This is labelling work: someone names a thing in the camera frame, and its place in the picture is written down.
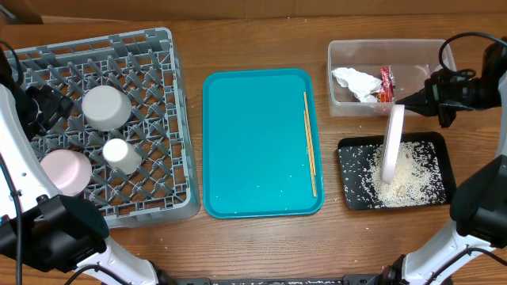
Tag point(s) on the clear plastic bin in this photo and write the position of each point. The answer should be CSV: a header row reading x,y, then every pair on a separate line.
x,y
411,61

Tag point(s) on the red snack wrapper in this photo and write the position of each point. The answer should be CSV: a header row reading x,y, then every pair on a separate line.
x,y
386,93

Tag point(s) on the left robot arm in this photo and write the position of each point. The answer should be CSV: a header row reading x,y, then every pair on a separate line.
x,y
40,227

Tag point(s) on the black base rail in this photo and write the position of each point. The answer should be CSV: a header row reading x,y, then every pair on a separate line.
x,y
354,279

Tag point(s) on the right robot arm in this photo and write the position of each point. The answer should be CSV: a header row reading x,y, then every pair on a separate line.
x,y
477,223

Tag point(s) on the wooden chopstick left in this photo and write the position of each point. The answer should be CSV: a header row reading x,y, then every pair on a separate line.
x,y
314,192

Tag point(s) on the grey plastic dish rack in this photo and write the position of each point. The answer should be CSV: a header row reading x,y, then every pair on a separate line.
x,y
145,66

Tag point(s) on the black tray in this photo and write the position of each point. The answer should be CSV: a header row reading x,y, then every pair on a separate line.
x,y
433,137

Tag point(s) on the wooden chopstick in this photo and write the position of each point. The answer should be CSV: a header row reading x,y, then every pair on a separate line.
x,y
314,192
309,135

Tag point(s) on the white napkin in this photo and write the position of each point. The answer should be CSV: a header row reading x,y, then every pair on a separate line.
x,y
363,86

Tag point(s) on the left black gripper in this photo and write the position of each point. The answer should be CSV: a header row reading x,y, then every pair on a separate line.
x,y
53,104

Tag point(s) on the large white plate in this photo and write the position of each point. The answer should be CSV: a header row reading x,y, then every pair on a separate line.
x,y
391,143

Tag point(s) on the teal serving tray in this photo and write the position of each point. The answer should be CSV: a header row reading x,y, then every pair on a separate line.
x,y
255,159

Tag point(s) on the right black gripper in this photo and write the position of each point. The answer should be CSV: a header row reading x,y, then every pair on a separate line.
x,y
418,100

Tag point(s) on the wooden chopstick right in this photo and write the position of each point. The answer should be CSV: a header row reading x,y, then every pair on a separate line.
x,y
309,135

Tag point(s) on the grey white bowl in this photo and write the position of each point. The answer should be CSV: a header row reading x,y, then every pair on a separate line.
x,y
106,108

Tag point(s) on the white cup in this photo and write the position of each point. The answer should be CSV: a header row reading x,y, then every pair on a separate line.
x,y
121,155

